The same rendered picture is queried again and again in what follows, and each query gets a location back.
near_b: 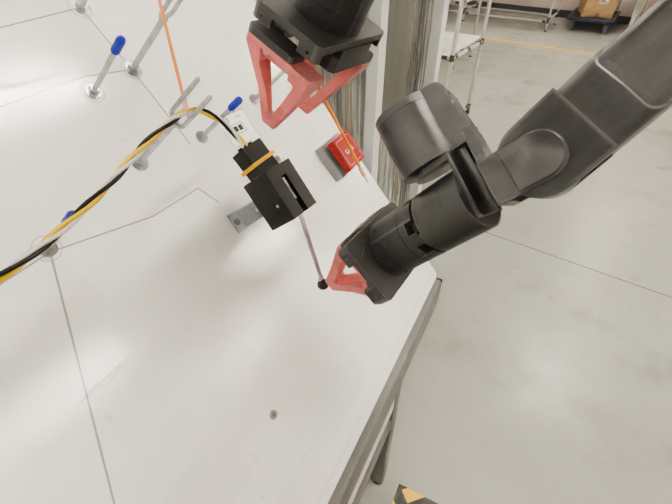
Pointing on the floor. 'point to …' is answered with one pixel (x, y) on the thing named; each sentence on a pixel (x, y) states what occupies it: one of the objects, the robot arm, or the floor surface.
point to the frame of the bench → (379, 455)
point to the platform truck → (593, 18)
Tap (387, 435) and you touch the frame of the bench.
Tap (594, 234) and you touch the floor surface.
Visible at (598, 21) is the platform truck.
